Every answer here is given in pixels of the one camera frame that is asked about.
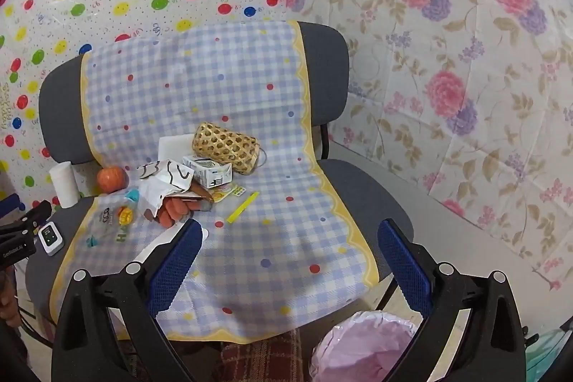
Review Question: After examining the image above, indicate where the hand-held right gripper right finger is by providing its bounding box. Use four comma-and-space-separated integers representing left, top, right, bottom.
377, 218, 525, 382

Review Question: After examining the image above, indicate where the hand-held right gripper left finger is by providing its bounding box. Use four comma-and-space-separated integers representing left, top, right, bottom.
50, 220, 204, 382

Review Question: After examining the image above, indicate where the red paper envelope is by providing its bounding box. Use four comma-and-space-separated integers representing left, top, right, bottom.
165, 180, 216, 213

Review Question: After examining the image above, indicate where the trash bin with pink bag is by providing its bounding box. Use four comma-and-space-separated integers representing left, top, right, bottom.
309, 309, 422, 382

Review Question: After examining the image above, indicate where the white foam block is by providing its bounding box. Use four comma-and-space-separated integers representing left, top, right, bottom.
158, 134, 198, 168

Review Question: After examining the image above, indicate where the woven bamboo basket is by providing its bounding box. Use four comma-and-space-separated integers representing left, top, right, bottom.
192, 121, 261, 176

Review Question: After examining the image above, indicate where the person's left hand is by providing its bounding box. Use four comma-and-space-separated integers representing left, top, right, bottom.
0, 274, 22, 329

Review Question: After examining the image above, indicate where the white device with screen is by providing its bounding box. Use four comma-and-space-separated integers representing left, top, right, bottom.
38, 221, 66, 256

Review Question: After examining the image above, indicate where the white paper roll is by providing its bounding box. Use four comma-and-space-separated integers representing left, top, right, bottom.
48, 161, 80, 209

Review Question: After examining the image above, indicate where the orange snack bag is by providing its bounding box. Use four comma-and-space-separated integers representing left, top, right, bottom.
154, 198, 202, 227

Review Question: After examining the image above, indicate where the clear printed plastic bag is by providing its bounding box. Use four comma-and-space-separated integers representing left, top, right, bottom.
87, 187, 143, 249

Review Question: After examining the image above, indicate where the red apple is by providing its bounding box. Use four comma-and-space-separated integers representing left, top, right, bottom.
97, 166, 130, 195

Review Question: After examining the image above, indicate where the crumpled white paper wrapper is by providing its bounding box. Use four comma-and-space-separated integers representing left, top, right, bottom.
136, 159, 195, 222

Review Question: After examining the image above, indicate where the yellow plastic strip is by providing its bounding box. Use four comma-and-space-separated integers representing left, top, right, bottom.
226, 191, 260, 224

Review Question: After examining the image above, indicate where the yellow snack packet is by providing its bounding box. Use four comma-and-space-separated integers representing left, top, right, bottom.
210, 183, 248, 204

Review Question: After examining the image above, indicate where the white milk carton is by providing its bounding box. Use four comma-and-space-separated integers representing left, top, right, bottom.
181, 155, 233, 189

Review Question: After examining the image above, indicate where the plaid cloth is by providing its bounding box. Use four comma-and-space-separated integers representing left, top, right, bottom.
219, 330, 314, 382

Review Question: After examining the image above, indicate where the teal bag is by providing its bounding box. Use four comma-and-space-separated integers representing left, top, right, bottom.
524, 328, 565, 369

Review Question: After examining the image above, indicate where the checkered dotted cloth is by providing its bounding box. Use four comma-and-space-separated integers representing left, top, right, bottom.
49, 21, 381, 342

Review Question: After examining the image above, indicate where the grey office chair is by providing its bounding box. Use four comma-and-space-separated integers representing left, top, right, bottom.
24, 21, 415, 338

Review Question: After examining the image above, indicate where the floral print plastic sheet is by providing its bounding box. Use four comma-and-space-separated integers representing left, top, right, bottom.
286, 0, 573, 293

